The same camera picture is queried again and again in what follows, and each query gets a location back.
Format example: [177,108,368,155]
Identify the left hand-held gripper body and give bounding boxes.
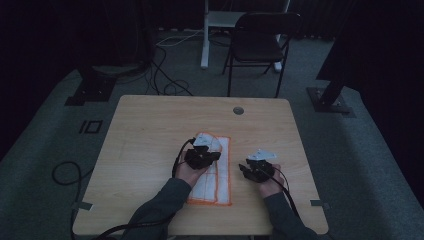
[184,133,215,170]

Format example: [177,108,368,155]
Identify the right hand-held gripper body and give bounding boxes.
[246,148,278,184]

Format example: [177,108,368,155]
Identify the white cloth with orange edge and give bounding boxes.
[186,131,233,207]

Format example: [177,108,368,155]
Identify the person's right hand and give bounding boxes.
[257,163,286,199]

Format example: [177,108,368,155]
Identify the person's left hand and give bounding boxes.
[174,152,210,188]

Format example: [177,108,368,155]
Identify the grey tape piece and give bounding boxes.
[70,200,94,212]
[309,198,331,211]

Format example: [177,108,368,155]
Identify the black slanted metal stand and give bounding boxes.
[306,33,356,116]

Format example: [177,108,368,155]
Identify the black folding chair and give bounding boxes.
[221,12,303,99]

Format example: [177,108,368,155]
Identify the black stand with flat base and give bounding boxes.
[64,62,142,107]

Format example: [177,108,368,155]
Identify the left hand-held gripper black cable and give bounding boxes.
[92,137,197,240]

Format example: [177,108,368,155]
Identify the hand-held gripper black cable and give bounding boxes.
[270,165,303,220]
[92,137,197,240]

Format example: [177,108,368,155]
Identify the right hand-held gripper black cable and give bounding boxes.
[270,165,303,220]

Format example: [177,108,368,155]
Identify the tangled black floor cables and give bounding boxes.
[143,44,195,97]

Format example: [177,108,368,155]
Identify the white desk frame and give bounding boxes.
[200,0,292,73]

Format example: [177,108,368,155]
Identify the black looped cable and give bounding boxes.
[51,160,95,240]

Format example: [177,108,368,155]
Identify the white floor cable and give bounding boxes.
[155,28,205,47]

